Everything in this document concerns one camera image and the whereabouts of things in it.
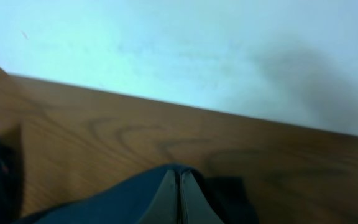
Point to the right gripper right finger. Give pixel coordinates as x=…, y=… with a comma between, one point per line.
x=194, y=205

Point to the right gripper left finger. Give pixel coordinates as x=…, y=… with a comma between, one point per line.
x=163, y=208

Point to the navy shorts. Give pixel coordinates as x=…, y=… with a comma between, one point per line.
x=125, y=202

